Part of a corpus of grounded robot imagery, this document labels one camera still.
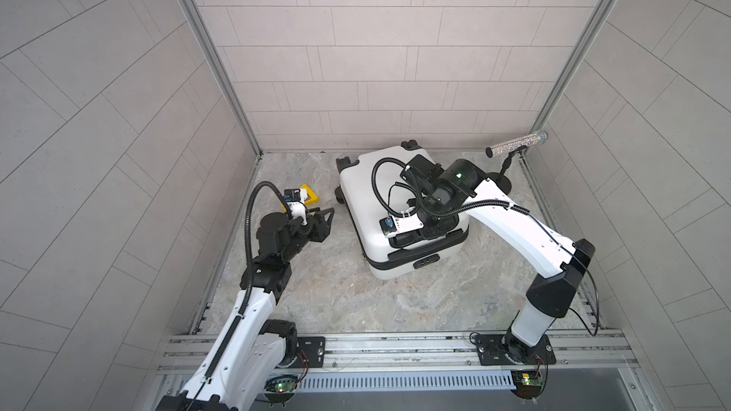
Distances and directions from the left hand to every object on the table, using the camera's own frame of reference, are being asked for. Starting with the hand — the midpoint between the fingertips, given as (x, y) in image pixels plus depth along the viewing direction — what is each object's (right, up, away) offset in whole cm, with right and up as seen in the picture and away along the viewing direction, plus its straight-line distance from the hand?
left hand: (332, 208), depth 76 cm
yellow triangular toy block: (-11, +1, +25) cm, 27 cm away
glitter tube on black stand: (+55, +18, +13) cm, 59 cm away
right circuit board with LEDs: (+49, -42, -9) cm, 65 cm away
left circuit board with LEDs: (-9, -39, -12) cm, 42 cm away
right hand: (+21, -4, -4) cm, 22 cm away
